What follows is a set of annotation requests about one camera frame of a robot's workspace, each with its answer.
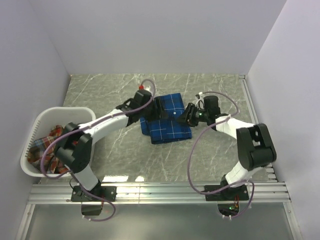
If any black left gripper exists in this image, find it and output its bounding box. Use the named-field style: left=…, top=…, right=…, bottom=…
left=140, top=97, right=168, bottom=123

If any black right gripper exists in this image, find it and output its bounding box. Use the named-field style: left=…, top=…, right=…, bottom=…
left=175, top=103, right=210, bottom=128

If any blue plaid long sleeve shirt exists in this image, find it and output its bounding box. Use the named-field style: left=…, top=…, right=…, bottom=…
left=140, top=93, right=192, bottom=145

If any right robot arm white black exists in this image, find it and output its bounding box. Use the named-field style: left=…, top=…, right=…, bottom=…
left=177, top=95, right=277, bottom=201

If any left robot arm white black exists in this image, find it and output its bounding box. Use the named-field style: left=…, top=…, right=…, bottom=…
left=54, top=89, right=168, bottom=201

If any red brown plaid shirt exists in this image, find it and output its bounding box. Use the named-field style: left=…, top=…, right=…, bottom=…
left=27, top=125, right=68, bottom=174

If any white plastic laundry basket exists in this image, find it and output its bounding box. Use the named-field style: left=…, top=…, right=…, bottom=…
left=20, top=107, right=96, bottom=178

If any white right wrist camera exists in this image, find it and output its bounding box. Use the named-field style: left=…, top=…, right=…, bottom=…
left=195, top=92, right=205, bottom=110

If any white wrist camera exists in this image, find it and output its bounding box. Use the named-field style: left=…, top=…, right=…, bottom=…
left=138, top=84, right=154, bottom=95
left=195, top=92, right=205, bottom=110

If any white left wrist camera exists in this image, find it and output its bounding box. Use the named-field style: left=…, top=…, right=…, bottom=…
left=138, top=84, right=154, bottom=95

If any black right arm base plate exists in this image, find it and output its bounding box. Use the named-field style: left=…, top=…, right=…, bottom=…
left=205, top=185, right=250, bottom=202

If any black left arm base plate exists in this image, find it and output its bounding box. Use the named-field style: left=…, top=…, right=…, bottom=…
left=70, top=186, right=117, bottom=202

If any aluminium mounting rail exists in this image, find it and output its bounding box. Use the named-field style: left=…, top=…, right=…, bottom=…
left=27, top=182, right=291, bottom=205

